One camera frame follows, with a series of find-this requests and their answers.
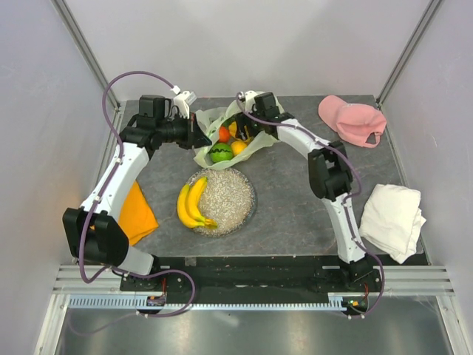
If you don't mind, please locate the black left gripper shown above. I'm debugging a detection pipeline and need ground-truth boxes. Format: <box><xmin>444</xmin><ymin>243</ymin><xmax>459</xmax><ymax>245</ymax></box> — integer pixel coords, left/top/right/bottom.
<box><xmin>157</xmin><ymin>112</ymin><xmax>211</xmax><ymax>150</ymax></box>

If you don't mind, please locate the translucent green plastic bag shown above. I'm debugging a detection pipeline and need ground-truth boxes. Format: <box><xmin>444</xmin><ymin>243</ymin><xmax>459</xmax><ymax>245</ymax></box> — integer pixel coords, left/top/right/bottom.
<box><xmin>194</xmin><ymin>101</ymin><xmax>277</xmax><ymax>170</ymax></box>

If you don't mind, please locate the yellow fake banana bunch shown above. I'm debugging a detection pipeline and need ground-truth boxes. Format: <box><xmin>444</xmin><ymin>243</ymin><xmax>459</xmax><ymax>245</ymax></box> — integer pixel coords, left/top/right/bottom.
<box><xmin>177</xmin><ymin>176</ymin><xmax>217</xmax><ymax>229</ymax></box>

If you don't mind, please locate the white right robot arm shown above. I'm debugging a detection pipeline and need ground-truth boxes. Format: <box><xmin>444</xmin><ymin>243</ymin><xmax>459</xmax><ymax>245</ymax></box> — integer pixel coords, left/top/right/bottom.
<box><xmin>236</xmin><ymin>92</ymin><xmax>370</xmax><ymax>291</ymax></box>

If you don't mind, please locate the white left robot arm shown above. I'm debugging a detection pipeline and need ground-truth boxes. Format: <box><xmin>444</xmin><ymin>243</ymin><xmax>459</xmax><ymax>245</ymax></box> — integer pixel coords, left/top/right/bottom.
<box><xmin>63</xmin><ymin>91</ymin><xmax>211</xmax><ymax>291</ymax></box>

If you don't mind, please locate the orange fake orange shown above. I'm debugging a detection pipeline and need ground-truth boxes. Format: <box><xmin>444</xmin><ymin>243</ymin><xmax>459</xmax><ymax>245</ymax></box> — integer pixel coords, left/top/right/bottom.
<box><xmin>218</xmin><ymin>126</ymin><xmax>231</xmax><ymax>143</ymax></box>

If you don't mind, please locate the green fake apple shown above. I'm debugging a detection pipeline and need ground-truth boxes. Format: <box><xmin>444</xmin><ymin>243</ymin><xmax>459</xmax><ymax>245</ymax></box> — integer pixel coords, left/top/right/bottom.
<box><xmin>208</xmin><ymin>143</ymin><xmax>234</xmax><ymax>163</ymax></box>

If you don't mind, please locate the yellow fake bell pepper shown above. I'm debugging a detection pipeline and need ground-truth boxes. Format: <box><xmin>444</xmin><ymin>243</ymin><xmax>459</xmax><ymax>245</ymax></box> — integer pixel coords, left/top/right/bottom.
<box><xmin>228</xmin><ymin>121</ymin><xmax>238</xmax><ymax>140</ymax></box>

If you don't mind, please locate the yellow fake lemon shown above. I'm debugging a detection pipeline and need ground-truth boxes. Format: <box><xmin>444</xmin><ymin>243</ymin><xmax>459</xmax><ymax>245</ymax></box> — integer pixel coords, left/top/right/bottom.
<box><xmin>230</xmin><ymin>140</ymin><xmax>248</xmax><ymax>156</ymax></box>

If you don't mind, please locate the speckled glass plate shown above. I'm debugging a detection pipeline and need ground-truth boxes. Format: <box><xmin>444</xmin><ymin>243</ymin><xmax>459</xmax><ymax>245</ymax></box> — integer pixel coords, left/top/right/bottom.
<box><xmin>186</xmin><ymin>168</ymin><xmax>256</xmax><ymax>238</ymax></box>

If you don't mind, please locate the pink baseball cap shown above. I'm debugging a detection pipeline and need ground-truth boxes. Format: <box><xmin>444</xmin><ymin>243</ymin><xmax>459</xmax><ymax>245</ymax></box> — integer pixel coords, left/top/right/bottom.
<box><xmin>318</xmin><ymin>95</ymin><xmax>387</xmax><ymax>148</ymax></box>

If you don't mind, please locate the orange cloth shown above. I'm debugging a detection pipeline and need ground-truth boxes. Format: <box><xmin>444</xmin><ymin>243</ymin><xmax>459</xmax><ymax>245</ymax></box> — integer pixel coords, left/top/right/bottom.
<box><xmin>101</xmin><ymin>181</ymin><xmax>159</xmax><ymax>246</ymax></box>

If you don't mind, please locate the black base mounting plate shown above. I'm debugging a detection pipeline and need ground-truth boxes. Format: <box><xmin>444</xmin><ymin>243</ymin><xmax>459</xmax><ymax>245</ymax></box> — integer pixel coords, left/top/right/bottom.
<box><xmin>120</xmin><ymin>256</ymin><xmax>383</xmax><ymax>298</ymax></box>

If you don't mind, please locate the white folded towel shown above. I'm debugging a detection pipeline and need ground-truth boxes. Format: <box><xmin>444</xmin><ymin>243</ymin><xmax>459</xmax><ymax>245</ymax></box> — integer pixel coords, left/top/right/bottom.
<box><xmin>359</xmin><ymin>184</ymin><xmax>426</xmax><ymax>264</ymax></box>

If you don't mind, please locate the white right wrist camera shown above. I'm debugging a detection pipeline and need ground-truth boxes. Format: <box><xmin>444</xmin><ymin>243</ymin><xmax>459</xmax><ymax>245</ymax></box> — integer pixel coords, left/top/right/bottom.
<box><xmin>236</xmin><ymin>90</ymin><xmax>259</xmax><ymax>112</ymax></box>

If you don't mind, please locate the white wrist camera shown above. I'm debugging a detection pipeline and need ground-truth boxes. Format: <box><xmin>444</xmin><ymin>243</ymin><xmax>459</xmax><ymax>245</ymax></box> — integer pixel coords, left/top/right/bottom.
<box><xmin>171</xmin><ymin>85</ymin><xmax>197</xmax><ymax>119</ymax></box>
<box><xmin>236</xmin><ymin>90</ymin><xmax>259</xmax><ymax>112</ymax></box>

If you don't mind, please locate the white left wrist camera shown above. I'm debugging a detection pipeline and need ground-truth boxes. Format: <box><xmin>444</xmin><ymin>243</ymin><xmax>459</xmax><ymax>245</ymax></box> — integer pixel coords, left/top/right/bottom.
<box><xmin>171</xmin><ymin>85</ymin><xmax>197</xmax><ymax>119</ymax></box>

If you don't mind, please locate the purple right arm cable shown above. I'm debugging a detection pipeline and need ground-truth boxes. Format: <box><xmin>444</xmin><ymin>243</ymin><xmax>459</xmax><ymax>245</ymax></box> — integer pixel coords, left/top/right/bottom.
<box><xmin>236</xmin><ymin>94</ymin><xmax>387</xmax><ymax>319</ymax></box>

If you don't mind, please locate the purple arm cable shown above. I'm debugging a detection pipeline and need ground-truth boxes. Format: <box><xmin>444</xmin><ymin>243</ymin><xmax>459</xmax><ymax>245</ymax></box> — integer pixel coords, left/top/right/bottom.
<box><xmin>236</xmin><ymin>94</ymin><xmax>387</xmax><ymax>319</ymax></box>
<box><xmin>79</xmin><ymin>70</ymin><xmax>197</xmax><ymax>336</ymax></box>

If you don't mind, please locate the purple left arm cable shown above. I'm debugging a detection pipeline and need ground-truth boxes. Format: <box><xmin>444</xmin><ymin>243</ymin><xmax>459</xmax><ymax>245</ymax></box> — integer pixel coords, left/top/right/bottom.
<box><xmin>79</xmin><ymin>70</ymin><xmax>197</xmax><ymax>336</ymax></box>

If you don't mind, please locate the grey slotted cable duct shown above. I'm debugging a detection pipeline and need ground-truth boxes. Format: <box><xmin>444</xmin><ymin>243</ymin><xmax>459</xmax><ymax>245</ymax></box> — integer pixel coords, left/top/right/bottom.
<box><xmin>68</xmin><ymin>294</ymin><xmax>347</xmax><ymax>311</ymax></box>

